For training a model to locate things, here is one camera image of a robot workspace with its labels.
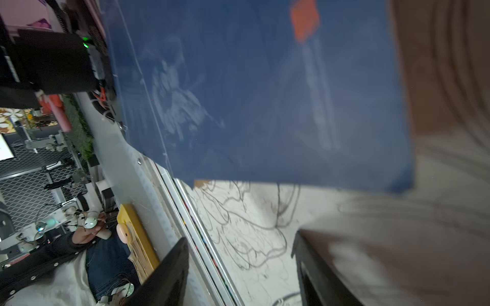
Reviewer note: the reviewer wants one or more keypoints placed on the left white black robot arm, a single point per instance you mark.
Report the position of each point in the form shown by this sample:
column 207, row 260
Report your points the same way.
column 53, row 63

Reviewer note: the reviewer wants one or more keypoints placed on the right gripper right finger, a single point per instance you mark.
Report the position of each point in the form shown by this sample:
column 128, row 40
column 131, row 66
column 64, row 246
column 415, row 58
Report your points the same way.
column 318, row 283

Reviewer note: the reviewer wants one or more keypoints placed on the seated person outside cell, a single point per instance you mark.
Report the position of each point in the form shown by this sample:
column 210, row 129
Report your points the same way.
column 84, row 267

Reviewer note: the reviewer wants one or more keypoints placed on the yellow wooden board outside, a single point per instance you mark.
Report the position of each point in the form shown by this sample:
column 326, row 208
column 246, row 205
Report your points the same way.
column 132, row 233

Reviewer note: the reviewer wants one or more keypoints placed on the navy book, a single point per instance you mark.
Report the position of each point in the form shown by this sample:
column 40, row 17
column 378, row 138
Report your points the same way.
column 296, row 92

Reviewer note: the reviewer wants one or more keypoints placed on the aluminium mounting rail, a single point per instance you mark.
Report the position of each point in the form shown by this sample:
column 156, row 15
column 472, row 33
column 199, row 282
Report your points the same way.
column 162, row 207

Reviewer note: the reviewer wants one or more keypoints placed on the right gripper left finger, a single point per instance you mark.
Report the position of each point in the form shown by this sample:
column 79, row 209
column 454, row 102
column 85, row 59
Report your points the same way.
column 167, row 284

